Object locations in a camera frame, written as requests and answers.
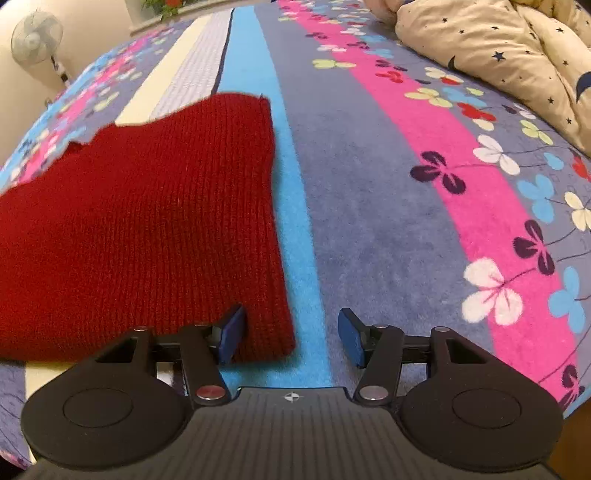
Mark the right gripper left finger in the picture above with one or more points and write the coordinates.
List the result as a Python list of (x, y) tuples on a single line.
[(198, 351)]

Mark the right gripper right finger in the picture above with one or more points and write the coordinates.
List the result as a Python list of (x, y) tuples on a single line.
[(381, 352)]

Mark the red knit sweater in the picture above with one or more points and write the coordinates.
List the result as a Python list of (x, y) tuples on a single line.
[(161, 225)]

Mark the floral striped bed blanket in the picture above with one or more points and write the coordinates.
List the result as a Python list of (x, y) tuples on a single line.
[(408, 192)]

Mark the cream star-print duvet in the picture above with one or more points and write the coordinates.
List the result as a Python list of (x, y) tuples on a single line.
[(535, 51)]

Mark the green potted plant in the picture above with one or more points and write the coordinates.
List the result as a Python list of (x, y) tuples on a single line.
[(165, 8)]

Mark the white pedestal fan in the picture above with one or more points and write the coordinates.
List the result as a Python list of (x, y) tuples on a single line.
[(36, 39)]

